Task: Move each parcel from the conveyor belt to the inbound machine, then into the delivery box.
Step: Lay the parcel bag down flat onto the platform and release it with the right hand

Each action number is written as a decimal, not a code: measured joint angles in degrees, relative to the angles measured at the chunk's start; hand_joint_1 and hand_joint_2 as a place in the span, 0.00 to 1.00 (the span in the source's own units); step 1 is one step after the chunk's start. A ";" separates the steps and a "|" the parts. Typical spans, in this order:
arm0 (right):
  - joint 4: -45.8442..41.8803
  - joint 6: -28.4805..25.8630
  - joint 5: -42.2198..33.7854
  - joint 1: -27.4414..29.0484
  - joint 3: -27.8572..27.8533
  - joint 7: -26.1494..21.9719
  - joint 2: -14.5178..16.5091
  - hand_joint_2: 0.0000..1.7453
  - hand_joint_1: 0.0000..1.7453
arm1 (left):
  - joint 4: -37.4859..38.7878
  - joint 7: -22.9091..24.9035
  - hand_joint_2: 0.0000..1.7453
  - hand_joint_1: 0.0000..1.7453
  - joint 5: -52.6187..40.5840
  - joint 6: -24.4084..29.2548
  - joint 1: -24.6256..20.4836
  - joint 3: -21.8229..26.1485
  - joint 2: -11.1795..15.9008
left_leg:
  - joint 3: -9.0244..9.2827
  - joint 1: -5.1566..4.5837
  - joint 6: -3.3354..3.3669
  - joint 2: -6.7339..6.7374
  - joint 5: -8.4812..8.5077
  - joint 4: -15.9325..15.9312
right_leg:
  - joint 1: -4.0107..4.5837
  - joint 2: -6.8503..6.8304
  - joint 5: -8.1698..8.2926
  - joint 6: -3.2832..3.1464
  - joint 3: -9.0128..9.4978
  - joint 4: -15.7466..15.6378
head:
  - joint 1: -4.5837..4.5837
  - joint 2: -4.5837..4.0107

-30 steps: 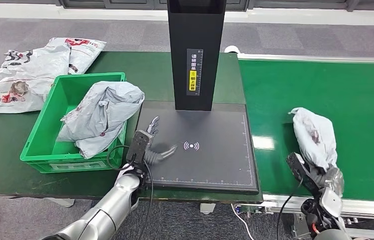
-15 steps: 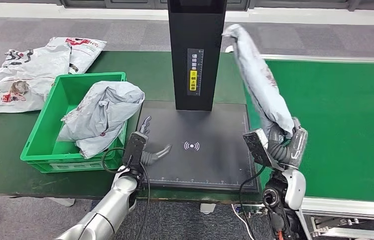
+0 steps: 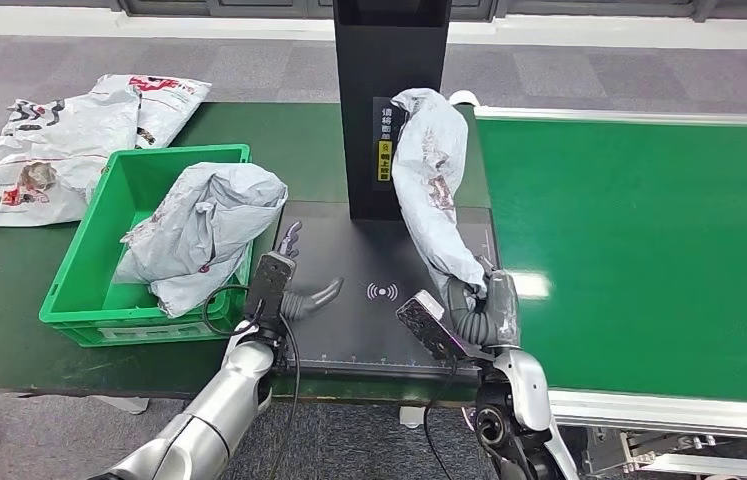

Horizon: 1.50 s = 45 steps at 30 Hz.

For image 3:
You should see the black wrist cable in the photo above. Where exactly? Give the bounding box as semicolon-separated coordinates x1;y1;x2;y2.
422;357;462;480
202;284;303;480

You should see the long grey parcel faded print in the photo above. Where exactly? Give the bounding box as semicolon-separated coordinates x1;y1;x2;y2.
390;87;490;299

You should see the ruler label yellow sticker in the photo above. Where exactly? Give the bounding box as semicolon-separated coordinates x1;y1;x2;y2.
372;97;406;192

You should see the black scanner column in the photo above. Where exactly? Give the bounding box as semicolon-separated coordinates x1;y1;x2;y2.
333;0;452;222

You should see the grey parcel bag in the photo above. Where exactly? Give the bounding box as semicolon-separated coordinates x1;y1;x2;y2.
113;162;289;286

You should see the green plastic crate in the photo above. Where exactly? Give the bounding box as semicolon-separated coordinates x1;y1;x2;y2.
39;143;255;348

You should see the white parcel black print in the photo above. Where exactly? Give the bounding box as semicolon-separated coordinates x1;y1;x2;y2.
0;84;144;175

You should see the dark green topped table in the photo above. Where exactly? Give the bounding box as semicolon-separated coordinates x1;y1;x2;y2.
0;101;494;405

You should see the white parcel red text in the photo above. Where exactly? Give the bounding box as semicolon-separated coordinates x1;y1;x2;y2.
0;150;113;228

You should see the white parcel red logo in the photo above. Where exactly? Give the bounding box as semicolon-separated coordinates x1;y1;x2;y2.
93;72;214;149

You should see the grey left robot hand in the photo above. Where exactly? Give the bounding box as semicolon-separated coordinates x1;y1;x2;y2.
276;221;346;323

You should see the white table foot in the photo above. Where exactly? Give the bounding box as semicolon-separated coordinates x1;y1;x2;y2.
91;395;150;415
399;405;429;429

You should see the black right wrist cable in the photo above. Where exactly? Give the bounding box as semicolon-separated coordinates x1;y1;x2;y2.
422;357;462;480

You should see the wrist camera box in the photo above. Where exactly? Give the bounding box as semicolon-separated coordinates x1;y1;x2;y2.
396;289;464;362
243;251;297;329

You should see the black scanner base plate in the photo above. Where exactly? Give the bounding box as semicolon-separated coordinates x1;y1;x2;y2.
273;200;500;382

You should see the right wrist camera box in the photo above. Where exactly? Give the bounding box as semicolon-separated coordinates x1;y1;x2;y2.
396;289;464;362

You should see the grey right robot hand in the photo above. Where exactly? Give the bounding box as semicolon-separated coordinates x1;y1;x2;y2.
445;261;521;349

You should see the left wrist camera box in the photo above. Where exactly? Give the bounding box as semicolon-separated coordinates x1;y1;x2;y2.
243;251;297;329

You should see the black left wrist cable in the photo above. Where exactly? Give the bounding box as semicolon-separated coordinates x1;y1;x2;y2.
202;284;303;480

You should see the green conveyor belt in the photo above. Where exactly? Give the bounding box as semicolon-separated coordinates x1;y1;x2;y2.
476;117;747;405

